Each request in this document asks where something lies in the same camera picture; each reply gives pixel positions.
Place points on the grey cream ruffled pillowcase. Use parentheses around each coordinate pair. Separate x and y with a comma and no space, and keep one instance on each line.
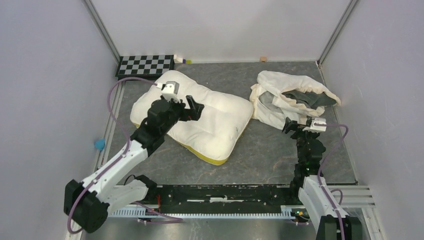
(277,96)

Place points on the blue small object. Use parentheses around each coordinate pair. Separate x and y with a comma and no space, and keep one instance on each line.
(100,144)

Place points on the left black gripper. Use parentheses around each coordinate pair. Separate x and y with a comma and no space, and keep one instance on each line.
(194,112)

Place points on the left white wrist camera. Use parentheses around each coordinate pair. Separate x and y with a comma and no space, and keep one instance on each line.
(169,91)

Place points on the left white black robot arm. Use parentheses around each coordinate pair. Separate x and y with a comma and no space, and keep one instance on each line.
(89,202)

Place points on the white toothed cable tray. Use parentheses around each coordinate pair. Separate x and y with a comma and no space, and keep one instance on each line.
(138,212)

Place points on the small white block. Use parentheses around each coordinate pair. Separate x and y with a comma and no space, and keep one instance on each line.
(178,59)

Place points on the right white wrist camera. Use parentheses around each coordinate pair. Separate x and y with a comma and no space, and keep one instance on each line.
(319,125)

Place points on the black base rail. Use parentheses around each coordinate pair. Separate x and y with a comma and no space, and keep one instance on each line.
(221,198)

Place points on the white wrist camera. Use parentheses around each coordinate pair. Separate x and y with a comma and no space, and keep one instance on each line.
(319,125)
(169,91)

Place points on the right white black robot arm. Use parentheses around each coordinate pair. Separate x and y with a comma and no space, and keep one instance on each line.
(329,219)

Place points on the black white checkerboard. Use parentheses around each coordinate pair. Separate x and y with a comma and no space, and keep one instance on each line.
(149,67)

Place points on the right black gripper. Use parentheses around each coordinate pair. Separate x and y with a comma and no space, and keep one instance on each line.
(289,125)

